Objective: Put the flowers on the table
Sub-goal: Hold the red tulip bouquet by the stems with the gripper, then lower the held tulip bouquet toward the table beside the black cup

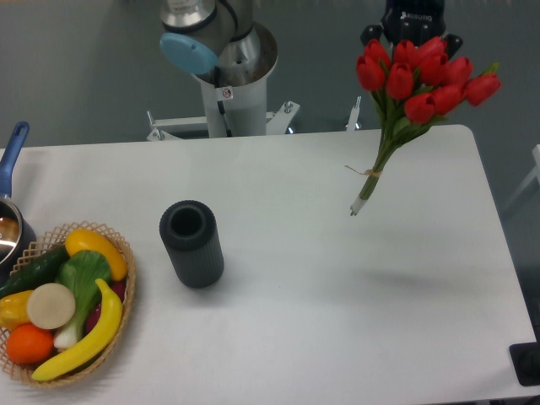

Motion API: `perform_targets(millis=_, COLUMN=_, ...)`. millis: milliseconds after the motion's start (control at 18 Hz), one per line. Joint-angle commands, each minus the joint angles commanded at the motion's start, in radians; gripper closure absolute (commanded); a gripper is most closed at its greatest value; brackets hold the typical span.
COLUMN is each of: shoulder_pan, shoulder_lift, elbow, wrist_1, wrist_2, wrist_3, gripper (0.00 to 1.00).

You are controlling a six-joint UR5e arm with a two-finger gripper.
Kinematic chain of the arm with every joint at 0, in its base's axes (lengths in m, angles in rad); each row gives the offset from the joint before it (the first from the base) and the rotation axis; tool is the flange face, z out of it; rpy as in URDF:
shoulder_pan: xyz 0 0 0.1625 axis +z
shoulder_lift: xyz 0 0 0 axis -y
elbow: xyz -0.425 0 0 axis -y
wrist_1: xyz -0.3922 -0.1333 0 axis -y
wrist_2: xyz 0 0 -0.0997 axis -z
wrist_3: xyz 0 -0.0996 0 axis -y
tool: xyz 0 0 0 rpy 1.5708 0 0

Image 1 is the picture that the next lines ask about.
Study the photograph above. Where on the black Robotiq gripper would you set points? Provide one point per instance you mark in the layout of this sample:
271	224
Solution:
416	21

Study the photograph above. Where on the red tulip bouquet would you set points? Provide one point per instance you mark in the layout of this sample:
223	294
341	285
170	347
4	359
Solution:
413	89

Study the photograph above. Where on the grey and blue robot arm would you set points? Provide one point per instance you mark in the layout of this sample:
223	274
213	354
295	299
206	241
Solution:
220	43

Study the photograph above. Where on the dark grey ribbed vase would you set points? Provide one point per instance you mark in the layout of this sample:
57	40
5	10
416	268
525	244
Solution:
190	235

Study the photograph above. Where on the black device at table edge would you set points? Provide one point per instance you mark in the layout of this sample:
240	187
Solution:
525	360

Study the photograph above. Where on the dark red vegetable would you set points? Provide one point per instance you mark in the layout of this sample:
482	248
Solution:
119	288

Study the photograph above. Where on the yellow squash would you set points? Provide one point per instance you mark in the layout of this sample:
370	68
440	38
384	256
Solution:
88	240

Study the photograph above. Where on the green bok choy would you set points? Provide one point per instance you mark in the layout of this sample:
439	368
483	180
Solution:
78	274

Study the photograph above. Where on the woven wicker basket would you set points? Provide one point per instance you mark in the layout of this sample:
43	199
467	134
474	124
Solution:
49	241

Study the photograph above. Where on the yellow banana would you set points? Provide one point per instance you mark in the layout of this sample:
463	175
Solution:
91	345

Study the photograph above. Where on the dark green cucumber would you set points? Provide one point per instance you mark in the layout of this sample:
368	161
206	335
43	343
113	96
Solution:
42	270

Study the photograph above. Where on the beige round disc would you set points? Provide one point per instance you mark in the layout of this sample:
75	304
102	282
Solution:
50	306

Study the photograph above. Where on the yellow bell pepper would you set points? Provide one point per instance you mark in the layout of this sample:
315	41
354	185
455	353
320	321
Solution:
13	310

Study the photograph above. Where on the orange fruit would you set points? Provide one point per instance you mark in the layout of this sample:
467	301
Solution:
28	344

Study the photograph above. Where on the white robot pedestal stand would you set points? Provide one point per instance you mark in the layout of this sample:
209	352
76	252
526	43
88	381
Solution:
229	112

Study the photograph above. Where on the blue handled saucepan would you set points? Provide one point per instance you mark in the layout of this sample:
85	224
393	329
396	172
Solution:
16	232

